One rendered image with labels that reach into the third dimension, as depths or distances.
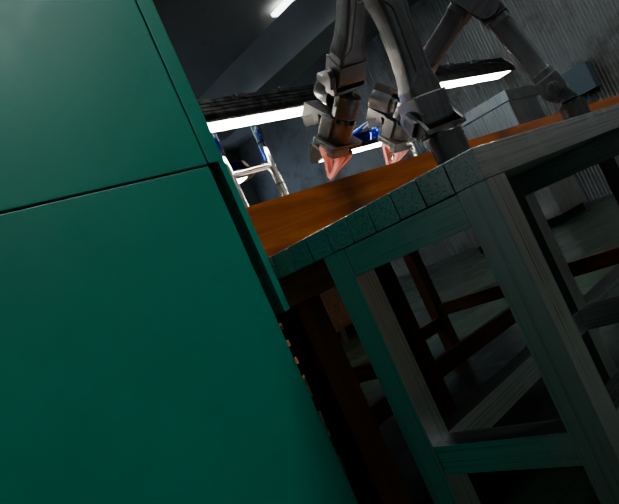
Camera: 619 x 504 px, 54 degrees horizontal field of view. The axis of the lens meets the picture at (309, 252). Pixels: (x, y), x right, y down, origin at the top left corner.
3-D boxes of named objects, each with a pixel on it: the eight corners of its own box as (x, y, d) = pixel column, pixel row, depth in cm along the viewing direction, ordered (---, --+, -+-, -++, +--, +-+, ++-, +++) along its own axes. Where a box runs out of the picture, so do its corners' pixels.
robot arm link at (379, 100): (363, 106, 165) (378, 62, 161) (374, 108, 172) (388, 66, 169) (401, 120, 161) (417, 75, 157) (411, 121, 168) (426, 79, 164)
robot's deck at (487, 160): (707, 92, 152) (700, 78, 152) (486, 178, 69) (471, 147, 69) (434, 219, 217) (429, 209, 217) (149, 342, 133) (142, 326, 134)
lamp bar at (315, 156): (415, 132, 279) (408, 118, 280) (322, 156, 238) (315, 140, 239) (403, 140, 285) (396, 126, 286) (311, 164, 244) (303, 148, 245)
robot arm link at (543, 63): (550, 107, 145) (468, 6, 150) (552, 109, 151) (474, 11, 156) (573, 90, 143) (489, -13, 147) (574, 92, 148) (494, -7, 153)
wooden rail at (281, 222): (647, 138, 217) (624, 92, 218) (276, 314, 98) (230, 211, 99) (614, 153, 226) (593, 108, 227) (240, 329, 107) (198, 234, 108)
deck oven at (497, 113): (596, 203, 806) (538, 83, 814) (567, 221, 733) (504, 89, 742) (509, 237, 904) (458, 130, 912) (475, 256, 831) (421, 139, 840)
